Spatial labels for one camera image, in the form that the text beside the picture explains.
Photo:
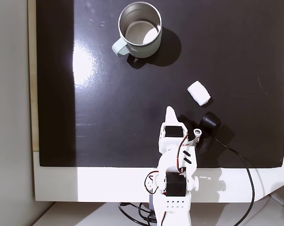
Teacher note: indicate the black table mat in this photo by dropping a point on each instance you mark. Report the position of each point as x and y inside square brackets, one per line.
[123, 106]

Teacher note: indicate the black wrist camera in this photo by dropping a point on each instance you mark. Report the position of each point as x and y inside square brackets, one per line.
[210, 122]

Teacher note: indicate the pale green steel mug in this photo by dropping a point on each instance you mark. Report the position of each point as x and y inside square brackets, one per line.
[153, 46]

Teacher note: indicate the white gauze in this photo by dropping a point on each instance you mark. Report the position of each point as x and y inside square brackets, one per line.
[199, 93]

